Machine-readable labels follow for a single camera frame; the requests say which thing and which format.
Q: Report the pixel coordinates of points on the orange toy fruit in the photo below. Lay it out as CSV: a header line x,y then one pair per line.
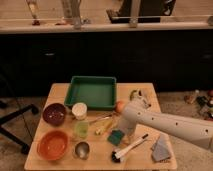
x,y
119,106

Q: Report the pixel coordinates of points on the black office chair base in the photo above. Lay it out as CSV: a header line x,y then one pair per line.
x,y
14,123

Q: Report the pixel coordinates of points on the yellow toy corn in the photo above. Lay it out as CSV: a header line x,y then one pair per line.
x,y
103,128

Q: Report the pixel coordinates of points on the grey folded cloth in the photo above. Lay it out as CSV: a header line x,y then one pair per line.
x,y
160,150

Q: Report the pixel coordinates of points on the orange bowl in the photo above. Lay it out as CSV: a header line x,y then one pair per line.
x,y
53,145

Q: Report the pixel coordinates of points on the green plastic tray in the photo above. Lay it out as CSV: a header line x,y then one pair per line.
x,y
98,93

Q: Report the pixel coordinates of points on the white paper cup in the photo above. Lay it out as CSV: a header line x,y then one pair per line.
x,y
79,110

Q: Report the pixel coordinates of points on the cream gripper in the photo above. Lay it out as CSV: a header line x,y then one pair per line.
x,y
128,128

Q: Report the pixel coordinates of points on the green translucent cup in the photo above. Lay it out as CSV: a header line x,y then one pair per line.
x,y
81,129

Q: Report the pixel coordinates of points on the green sponge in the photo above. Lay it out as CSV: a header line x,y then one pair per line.
x,y
115,137

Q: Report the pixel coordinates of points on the metal spoon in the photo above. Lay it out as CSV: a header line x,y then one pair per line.
x,y
99,119

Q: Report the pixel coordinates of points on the green toy cucumber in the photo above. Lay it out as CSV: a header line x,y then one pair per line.
x,y
133,94

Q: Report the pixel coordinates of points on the white dish brush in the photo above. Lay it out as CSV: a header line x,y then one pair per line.
x,y
116,156

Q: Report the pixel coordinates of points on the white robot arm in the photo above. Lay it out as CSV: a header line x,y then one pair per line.
x,y
195,131

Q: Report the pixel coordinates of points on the small metal cup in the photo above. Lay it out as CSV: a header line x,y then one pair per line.
x,y
82,150

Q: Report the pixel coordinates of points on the wooden table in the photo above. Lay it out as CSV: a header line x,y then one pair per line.
x,y
100,154

